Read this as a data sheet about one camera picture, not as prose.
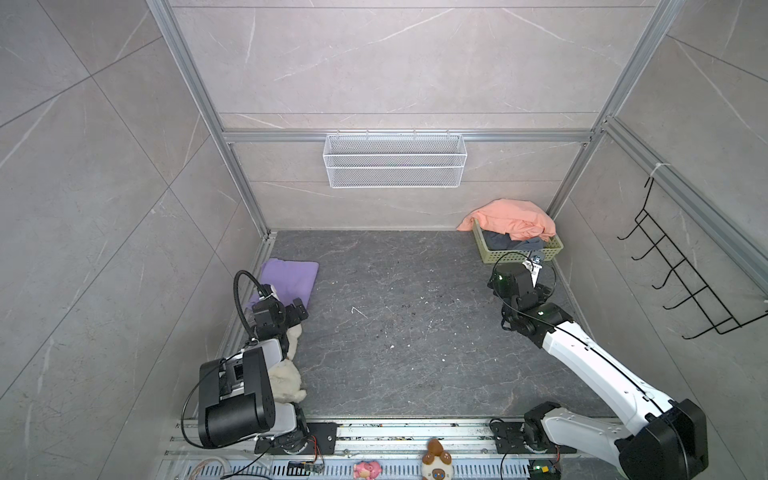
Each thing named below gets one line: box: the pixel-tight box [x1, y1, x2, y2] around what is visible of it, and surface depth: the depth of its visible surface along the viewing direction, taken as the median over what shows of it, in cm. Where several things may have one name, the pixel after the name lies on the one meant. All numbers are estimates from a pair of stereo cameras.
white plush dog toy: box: [268, 323, 307, 403], surface depth 78 cm
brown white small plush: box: [421, 438, 453, 480], surface depth 69 cm
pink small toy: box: [353, 461, 382, 480], surface depth 69 cm
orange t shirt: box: [457, 198, 557, 241], surface depth 112 cm
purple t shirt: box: [247, 258, 320, 309], surface depth 106 cm
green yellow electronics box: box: [528, 459, 561, 480], surface depth 72 cm
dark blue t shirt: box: [482, 229, 546, 250], surface depth 114 cm
